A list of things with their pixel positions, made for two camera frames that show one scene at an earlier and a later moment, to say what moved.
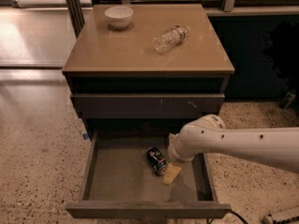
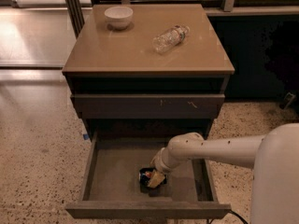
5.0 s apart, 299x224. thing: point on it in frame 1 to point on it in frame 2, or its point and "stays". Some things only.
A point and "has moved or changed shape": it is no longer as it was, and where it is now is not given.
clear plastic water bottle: (169, 38) stays
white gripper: (176, 152) to (158, 164)
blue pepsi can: (157, 161) has moved or changed shape
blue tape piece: (85, 136) stays
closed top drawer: (146, 106) stays
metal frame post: (74, 3) stays
